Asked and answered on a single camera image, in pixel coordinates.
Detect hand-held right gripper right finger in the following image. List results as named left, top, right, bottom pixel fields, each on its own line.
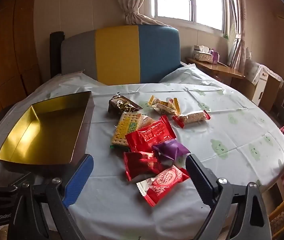
left=185, top=154, right=272, bottom=240

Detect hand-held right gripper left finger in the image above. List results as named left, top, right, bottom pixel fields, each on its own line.
left=7, top=154, right=94, bottom=240

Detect red white round-print packet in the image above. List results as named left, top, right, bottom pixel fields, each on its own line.
left=136, top=165, right=190, bottom=207

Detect purple snack packet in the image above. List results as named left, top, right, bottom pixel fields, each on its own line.
left=151, top=139, right=191, bottom=163

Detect gold-lined maroon tin box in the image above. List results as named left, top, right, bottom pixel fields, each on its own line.
left=0, top=91, right=94, bottom=173

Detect small dark red snack packet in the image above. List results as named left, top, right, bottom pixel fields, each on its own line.
left=123, top=151, right=166, bottom=182

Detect puffed rice bar red ends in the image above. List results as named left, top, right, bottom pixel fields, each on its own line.
left=172, top=109, right=211, bottom=129

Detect large red snack packet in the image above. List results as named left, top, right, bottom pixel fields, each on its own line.
left=125, top=115, right=177, bottom=153

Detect green yellow cracker packet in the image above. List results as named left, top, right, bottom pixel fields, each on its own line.
left=110, top=112, right=144, bottom=148

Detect clear golden rice cake packet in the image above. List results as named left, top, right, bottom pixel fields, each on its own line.
left=141, top=115, right=155, bottom=128

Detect seed packet with orange ends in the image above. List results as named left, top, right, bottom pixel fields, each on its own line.
left=148, top=95, right=181, bottom=117

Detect brown chocolate snack packet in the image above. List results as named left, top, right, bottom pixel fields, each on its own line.
left=108, top=92, right=143, bottom=115

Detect pale green-print tablecloth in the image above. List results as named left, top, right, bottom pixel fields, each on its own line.
left=0, top=64, right=284, bottom=240

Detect wooden side table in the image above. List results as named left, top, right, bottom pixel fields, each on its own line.
left=186, top=57, right=246, bottom=87

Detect white small cabinet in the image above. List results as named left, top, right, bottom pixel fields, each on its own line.
left=251, top=65, right=284, bottom=112

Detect white dotted bag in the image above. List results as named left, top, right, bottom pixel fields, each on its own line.
left=244, top=59, right=260, bottom=83

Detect wooden wardrobe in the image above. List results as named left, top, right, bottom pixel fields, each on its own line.
left=0, top=0, right=42, bottom=130

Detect ornate tissue box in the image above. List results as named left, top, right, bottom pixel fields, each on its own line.
left=194, top=45, right=214, bottom=62

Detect purple small box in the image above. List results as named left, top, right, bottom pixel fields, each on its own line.
left=208, top=49, right=219, bottom=63

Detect hanging floral curtain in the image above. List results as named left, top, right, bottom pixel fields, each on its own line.
left=226, top=0, right=247, bottom=68

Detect window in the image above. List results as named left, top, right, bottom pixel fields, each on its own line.
left=147, top=0, right=235, bottom=32

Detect tied beige curtain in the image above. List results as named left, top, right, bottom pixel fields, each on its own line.
left=117, top=0, right=175, bottom=28

